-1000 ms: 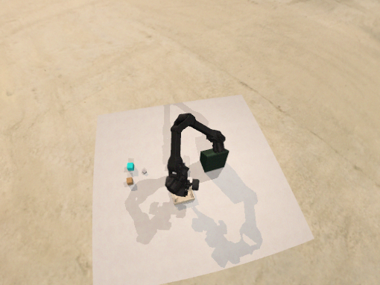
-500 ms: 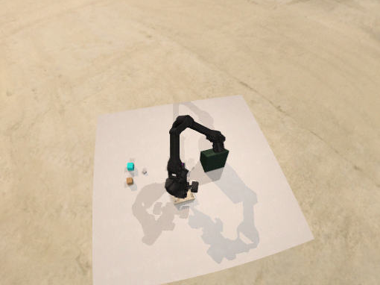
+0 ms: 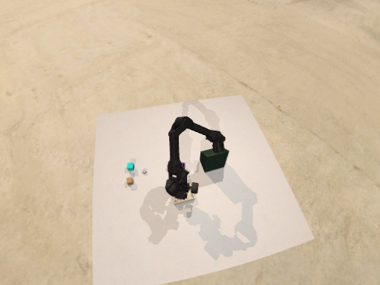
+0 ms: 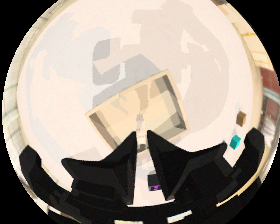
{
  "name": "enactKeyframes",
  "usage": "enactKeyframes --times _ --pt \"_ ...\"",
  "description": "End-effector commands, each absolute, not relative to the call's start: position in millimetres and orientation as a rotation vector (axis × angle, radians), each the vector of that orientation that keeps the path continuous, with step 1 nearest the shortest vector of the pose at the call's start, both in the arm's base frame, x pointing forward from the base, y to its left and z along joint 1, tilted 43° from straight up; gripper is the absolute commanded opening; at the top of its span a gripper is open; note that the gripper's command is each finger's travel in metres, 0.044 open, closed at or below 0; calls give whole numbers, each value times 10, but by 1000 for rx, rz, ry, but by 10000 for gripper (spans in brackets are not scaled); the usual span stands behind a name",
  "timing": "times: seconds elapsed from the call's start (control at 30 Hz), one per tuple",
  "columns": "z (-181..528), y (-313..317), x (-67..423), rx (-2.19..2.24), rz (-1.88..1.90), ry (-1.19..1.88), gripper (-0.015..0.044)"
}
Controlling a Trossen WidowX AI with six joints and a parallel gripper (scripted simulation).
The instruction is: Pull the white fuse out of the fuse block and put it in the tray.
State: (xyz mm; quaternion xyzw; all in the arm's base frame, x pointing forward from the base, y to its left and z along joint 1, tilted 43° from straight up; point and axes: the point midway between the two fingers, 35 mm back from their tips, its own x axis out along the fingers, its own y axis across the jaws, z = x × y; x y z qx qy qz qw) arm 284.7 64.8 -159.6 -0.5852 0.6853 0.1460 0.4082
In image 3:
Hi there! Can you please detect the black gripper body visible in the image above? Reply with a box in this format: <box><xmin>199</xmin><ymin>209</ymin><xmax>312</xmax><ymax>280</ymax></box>
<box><xmin>165</xmin><ymin>179</ymin><xmax>199</xmax><ymax>194</ymax></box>

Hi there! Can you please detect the teal cube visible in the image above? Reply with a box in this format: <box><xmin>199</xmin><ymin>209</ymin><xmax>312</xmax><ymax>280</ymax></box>
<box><xmin>127</xmin><ymin>163</ymin><xmax>134</xmax><ymax>171</ymax></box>

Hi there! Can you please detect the beige rectangular tray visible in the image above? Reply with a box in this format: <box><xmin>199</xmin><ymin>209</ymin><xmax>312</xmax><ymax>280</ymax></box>
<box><xmin>172</xmin><ymin>189</ymin><xmax>195</xmax><ymax>205</ymax></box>

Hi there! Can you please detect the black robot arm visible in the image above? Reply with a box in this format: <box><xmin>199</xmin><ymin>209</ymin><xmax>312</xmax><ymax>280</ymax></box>
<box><xmin>166</xmin><ymin>116</ymin><xmax>226</xmax><ymax>200</ymax></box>

